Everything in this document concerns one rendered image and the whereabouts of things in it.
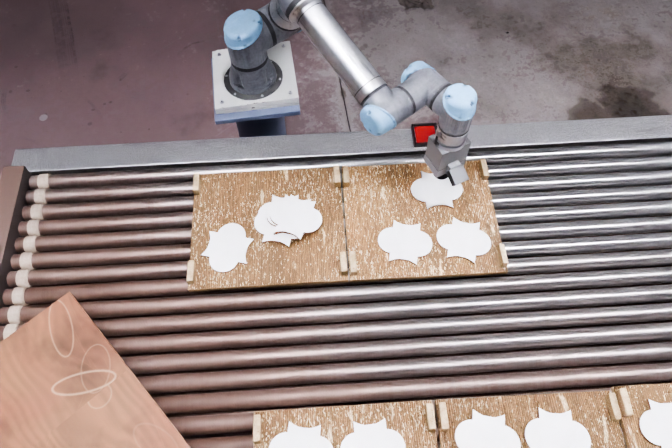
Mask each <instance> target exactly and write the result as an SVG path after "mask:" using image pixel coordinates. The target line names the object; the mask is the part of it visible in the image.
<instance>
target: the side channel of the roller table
mask: <svg viewBox="0 0 672 448"><path fill-rule="evenodd" d="M31 176H32V175H31V173H30V172H29V171H28V169H27V168H26V167H25V166H5V167H3V171H2V175H1V179H0V309H1V308H2V307H9V305H5V304H4V303H3V299H2V296H3V292H4V291H5V290H6V289H13V287H9V286H8V284H7V275H8V273H9V272H10V271H17V270H14V269H13V268H12V267H11V257H12V256H13V254H21V253H17V252H16V250H15V246H14V244H15V240H16V239H17V238H18V237H22V236H21V235H20V234H19V231H18V226H19V223H20V222H21V221H25V220H24V219H23V217H22V209H23V207H24V206H28V204H27V202H26V199H25V195H26V192H27V191H28V190H31V188H30V186H29V178H30V177H31Z"/></svg>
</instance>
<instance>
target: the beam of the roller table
mask: <svg viewBox="0 0 672 448"><path fill-rule="evenodd" d="M467 137H468V139H469V140H470V141H471V145H470V148H469V151H468V152H480V151H499V150H518V149H536V148H555V147H573V146H592V145H610V144H629V143H648V142H666V141H672V115H661V116H642V117H623V118H604V119H584V120H565V121H546V122H527V123H508V124H489V125H470V129H469V132H468V135H467ZM426 148H427V147H414V144H413V138H412V131H411V129H394V130H389V131H388V132H386V133H384V134H383V135H380V136H375V135H373V134H371V133H370V132H368V131H356V132H336V133H317V134H298V135H279V136H260V137H241V138H222V139H203V140H184V141H165V142H146V143H127V144H108V145H88V146H69V147H50V148H31V149H16V150H15V153H14V157H13V161H12V165H11V166H25V167H26V168H27V169H28V171H29V172H30V173H31V175H32V176H35V175H39V174H52V175H54V174H72V173H91V172H109V171H128V170H146V169H165V168H184V167H202V166H221V165H239V164H258V163H276V162H295V161H313V160H332V159H351V158H369V157H388V156H406V155H425V152H426Z"/></svg>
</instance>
